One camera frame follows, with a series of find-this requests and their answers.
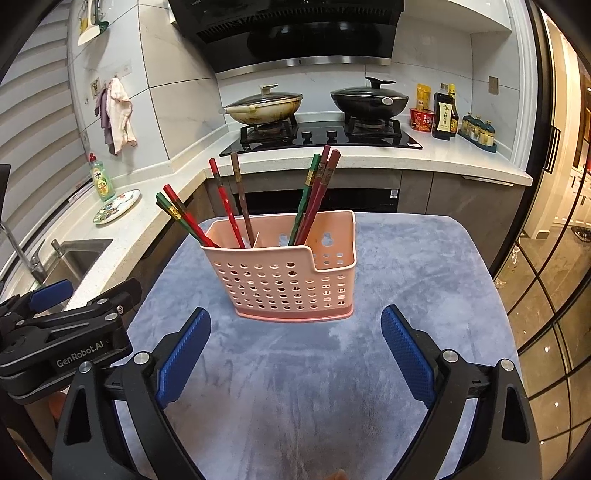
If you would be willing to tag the dark red chopstick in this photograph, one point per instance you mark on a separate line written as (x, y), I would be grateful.
(333, 161)
(170, 190)

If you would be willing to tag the steel soap dispenser pump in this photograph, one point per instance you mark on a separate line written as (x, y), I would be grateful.
(56, 249)

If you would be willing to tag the green hanging utensil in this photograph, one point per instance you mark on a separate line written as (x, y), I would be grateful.
(102, 27)

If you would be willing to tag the white room cabinet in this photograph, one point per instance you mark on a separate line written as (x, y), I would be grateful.
(572, 207)

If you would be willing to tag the white wall outlet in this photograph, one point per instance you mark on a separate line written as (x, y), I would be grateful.
(125, 70)

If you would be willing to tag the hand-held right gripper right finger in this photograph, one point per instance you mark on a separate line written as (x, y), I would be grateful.
(408, 357)

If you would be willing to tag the pink perforated utensil holder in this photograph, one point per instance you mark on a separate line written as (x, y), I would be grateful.
(277, 281)

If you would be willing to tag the beige wall outlet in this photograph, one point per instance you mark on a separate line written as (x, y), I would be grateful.
(95, 85)

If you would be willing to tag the blue-grey plush table cloth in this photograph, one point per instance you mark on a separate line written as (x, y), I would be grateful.
(286, 369)

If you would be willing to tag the patterned plate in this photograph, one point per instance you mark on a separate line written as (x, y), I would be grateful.
(117, 206)

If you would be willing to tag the black gas stove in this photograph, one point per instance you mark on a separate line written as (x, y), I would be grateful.
(318, 138)

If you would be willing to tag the white wall cabinet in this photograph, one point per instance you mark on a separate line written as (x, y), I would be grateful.
(457, 14)

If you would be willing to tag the window blinds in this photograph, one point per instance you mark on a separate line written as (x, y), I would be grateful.
(41, 138)

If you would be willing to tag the dark framed glass door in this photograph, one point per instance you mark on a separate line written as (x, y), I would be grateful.
(545, 300)

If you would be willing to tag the dark soy sauce bottle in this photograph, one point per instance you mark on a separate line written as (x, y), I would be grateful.
(444, 117)

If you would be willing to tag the white pink hanging cloth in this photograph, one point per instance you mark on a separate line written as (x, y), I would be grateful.
(121, 115)

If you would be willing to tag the white hanging utensil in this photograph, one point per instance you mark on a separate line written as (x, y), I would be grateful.
(87, 32)

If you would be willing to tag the yellow capped bottle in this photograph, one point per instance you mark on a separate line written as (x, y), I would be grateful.
(453, 92)

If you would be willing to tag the chrome faucet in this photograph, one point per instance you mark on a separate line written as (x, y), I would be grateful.
(34, 270)

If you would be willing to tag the beige wok with lid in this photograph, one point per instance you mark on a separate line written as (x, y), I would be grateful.
(268, 108)

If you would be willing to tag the black range hood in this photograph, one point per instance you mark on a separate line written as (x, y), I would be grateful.
(286, 32)

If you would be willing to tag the spice jar set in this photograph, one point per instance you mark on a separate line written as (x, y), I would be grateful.
(479, 134)

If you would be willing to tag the grey wall switch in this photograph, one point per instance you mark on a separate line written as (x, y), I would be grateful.
(494, 85)

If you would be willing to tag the brown chopstick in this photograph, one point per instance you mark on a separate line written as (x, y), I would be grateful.
(240, 189)

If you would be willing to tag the purple hanging cloth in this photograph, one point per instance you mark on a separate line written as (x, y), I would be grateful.
(104, 120)

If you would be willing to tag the black wok with lid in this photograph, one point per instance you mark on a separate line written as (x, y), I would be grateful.
(369, 101)

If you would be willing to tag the green chopstick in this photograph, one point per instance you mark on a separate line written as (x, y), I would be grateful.
(308, 184)
(161, 200)

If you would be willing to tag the red and yellow snack packets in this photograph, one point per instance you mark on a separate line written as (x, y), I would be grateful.
(421, 121)

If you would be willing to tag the yellow snack packet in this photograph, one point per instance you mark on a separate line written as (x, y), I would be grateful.
(423, 97)

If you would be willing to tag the steel sink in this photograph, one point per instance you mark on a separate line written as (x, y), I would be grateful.
(78, 263)

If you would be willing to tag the green dish soap bottle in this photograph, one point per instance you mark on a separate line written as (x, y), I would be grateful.
(102, 182)

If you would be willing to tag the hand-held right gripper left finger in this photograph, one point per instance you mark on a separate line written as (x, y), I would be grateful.
(184, 360)

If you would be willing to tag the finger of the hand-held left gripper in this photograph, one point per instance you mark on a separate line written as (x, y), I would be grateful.
(115, 295)
(51, 293)

